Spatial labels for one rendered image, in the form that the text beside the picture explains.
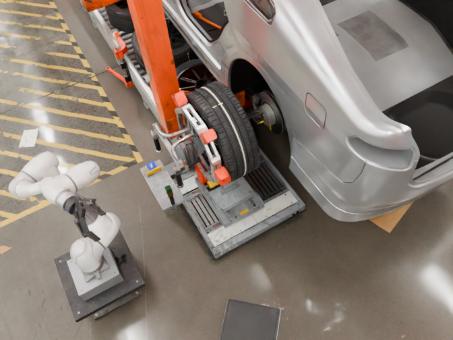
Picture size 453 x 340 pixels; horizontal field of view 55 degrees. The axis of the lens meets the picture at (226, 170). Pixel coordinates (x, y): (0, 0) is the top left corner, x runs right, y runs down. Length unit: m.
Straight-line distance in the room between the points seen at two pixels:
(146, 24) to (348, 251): 2.18
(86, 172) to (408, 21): 2.55
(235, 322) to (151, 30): 1.86
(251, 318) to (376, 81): 1.79
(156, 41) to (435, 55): 1.98
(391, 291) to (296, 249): 0.74
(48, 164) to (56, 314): 1.29
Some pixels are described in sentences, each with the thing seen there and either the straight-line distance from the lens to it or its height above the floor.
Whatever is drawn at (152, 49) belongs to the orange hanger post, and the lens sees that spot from 2.83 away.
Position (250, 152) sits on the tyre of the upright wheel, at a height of 0.95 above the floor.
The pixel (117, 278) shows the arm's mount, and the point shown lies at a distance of 3.12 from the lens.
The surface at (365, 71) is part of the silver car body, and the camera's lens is 3.24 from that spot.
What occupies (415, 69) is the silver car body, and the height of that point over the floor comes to 0.95.
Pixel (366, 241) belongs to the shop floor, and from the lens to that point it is 3.59.
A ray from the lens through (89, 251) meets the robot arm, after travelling 2.94.
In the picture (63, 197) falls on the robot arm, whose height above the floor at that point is 1.48.
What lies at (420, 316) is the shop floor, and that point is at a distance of 3.48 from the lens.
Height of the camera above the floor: 3.15
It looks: 55 degrees down
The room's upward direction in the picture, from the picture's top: 6 degrees counter-clockwise
